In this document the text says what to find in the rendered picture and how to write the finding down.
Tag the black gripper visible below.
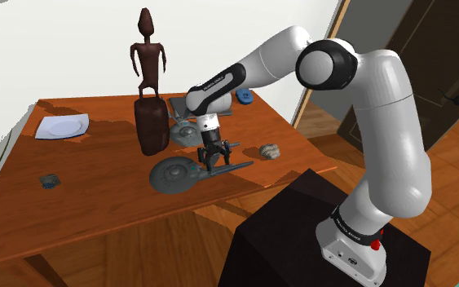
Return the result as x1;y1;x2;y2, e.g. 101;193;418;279
196;129;232;173

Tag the silver spaceship model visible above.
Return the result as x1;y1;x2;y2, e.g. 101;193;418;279
166;106;242;149

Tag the dark grey spaceship model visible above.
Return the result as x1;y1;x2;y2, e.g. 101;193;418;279
148;155;254;196

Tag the beige rock-shaped object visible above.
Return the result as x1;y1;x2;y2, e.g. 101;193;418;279
258;143;281;161

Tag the blue oval object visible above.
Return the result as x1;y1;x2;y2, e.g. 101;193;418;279
235;88;254;106

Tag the dark brown wooden figure statue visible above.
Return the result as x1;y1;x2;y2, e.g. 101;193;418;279
129;7;171;157

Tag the dark robot stand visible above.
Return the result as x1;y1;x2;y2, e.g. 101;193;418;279
218;168;432;287

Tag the brown wooden table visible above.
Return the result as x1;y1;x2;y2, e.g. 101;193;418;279
0;89;338;287

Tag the white square plate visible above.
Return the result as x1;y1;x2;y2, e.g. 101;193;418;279
34;113;90;140

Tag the small grey blue object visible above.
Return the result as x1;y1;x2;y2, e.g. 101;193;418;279
38;173;61;191

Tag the dark brown door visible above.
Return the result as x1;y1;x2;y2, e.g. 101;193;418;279
335;0;459;153

